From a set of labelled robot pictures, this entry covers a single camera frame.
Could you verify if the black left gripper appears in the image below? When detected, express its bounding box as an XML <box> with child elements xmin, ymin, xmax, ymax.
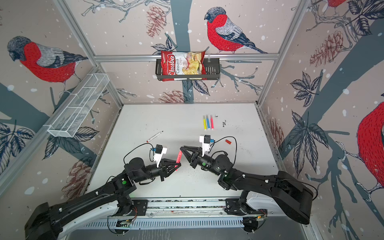
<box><xmin>133</xmin><ymin>156</ymin><xmax>180</xmax><ymax>183</ymax></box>

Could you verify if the pink highlighter pen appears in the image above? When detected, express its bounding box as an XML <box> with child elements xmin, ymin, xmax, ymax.
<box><xmin>176</xmin><ymin>151</ymin><xmax>183</xmax><ymax>171</ymax></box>

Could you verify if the white marker pen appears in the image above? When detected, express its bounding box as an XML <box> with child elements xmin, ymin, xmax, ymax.
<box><xmin>146</xmin><ymin>131</ymin><xmax>164</xmax><ymax>143</ymax></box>

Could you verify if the yellow highlighter pen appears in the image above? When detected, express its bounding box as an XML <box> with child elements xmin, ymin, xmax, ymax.
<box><xmin>203</xmin><ymin>116</ymin><xmax>208</xmax><ymax>131</ymax></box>

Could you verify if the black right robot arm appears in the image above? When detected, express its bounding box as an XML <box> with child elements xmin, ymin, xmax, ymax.
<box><xmin>180</xmin><ymin>146</ymin><xmax>314</xmax><ymax>225</ymax></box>

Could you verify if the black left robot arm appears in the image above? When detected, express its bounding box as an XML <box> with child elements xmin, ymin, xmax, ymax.
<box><xmin>25</xmin><ymin>158</ymin><xmax>181</xmax><ymax>240</ymax></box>

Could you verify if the red cassava chips bag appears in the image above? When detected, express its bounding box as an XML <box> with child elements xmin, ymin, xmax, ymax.
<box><xmin>161</xmin><ymin>51</ymin><xmax>206</xmax><ymax>77</ymax></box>

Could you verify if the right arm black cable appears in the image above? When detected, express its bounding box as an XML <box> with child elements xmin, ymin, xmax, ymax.
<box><xmin>209</xmin><ymin>136</ymin><xmax>238</xmax><ymax>167</ymax></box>

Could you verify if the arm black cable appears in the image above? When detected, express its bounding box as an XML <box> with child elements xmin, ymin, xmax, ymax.
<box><xmin>122</xmin><ymin>142</ymin><xmax>155</xmax><ymax>166</ymax></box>
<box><xmin>209</xmin><ymin>136</ymin><xmax>238</xmax><ymax>167</ymax></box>

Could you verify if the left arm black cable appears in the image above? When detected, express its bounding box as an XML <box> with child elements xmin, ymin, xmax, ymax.
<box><xmin>122</xmin><ymin>142</ymin><xmax>155</xmax><ymax>166</ymax></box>

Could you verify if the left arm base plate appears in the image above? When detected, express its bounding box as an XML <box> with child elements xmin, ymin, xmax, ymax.
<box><xmin>113</xmin><ymin>199</ymin><xmax>149</xmax><ymax>217</ymax></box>

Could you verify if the aluminium mounting rail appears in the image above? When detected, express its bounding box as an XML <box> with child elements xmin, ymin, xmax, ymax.
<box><xmin>107</xmin><ymin>196</ymin><xmax>313</xmax><ymax>219</ymax></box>

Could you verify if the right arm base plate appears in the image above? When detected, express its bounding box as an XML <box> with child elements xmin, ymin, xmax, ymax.
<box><xmin>224</xmin><ymin>199</ymin><xmax>268</xmax><ymax>216</ymax></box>

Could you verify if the black wire basket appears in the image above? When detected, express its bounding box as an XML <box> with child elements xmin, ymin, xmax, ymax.
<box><xmin>155</xmin><ymin>57</ymin><xmax>221</xmax><ymax>82</ymax></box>

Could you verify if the white mesh wall tray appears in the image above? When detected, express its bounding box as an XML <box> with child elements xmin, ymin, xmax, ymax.
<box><xmin>48</xmin><ymin>73</ymin><xmax>110</xmax><ymax>138</ymax></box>

